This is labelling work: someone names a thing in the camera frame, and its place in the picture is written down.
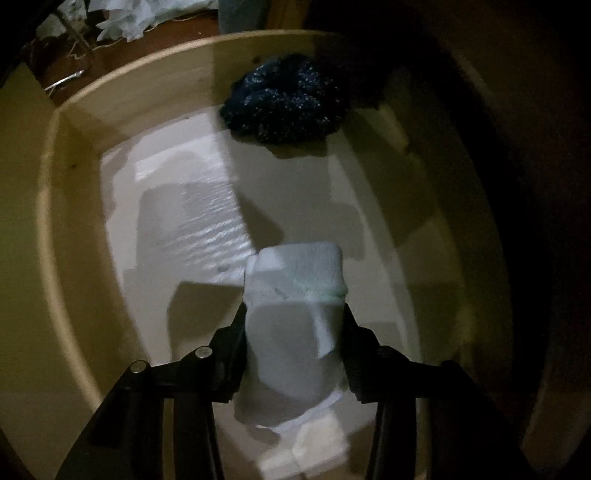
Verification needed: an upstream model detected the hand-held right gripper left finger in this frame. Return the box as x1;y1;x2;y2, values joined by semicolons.
55;302;250;480

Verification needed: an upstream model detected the wooden drawer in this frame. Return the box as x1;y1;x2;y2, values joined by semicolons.
0;30;518;480

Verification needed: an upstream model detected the white crumpled cloth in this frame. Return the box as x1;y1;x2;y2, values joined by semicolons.
88;0;218;43

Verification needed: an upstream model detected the white drawer liner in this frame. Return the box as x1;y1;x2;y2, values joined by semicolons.
99;111;422;477

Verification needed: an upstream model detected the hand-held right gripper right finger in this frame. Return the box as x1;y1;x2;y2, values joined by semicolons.
342;305;536;480

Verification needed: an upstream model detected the dark blue knit cloth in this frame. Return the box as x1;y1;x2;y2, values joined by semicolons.
219;53;349;146

